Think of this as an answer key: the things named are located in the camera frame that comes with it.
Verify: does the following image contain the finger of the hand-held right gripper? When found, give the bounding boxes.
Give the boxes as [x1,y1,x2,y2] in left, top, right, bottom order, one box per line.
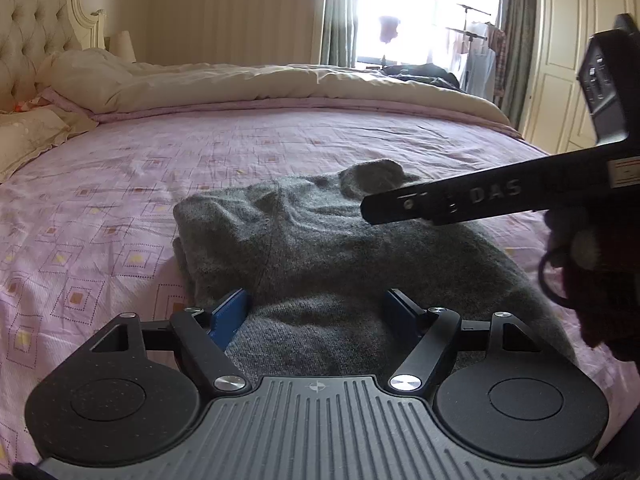
[360,186,436,227]

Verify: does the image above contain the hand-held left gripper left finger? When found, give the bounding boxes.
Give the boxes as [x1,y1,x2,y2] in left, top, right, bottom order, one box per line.
[90,287,251,397]

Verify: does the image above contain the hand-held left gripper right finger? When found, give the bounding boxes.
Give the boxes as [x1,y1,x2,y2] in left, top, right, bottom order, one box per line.
[382,287,545,397]

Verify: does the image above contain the grey knit sweater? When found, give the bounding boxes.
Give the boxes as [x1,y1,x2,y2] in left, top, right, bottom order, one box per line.
[172,158,576,378]

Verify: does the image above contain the dark clothes pile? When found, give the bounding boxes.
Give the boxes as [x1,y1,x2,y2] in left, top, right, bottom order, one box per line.
[382,62,462,93]

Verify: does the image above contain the clothes drying rack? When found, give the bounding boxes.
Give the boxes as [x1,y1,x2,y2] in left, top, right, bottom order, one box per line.
[444,3,507,106]

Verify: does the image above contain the white hanging garment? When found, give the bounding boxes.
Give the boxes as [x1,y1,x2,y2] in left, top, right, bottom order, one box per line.
[459,47,497,103]

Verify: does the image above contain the grey-green curtain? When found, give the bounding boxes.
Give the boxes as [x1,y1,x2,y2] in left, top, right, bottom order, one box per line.
[499,0,539,132]
[320,0,362,68]

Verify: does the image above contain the plaid hanging shirt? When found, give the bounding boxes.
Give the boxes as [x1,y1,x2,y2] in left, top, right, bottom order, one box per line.
[487,24,508,103]

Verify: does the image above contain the cream wardrobe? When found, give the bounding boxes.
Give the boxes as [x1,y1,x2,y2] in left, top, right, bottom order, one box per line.
[525,0,640,157]

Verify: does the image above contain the cream duvet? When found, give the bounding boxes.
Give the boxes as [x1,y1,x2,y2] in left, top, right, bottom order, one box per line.
[37,49,512,127]

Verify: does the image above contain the pink patterned bed sheet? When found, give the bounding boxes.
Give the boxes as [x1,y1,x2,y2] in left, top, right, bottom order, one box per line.
[0,95,640,466]

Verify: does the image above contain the pink hanging item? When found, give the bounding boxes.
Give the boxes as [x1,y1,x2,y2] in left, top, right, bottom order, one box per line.
[378,15,402,44]

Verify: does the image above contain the bright window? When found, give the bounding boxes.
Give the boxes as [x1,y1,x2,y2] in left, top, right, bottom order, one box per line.
[357,0,505,72]

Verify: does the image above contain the cream ruffled pillow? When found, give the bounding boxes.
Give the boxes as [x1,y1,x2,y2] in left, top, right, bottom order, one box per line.
[0,106,99,184]

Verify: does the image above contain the white bedside lamp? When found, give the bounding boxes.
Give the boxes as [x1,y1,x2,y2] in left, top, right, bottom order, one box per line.
[108,30,137,64]

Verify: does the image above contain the cream tufted headboard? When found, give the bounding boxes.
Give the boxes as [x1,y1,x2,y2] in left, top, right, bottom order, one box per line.
[0,0,109,113]

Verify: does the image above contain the black cable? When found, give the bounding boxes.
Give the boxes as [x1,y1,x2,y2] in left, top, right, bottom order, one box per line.
[538,247,572,307]

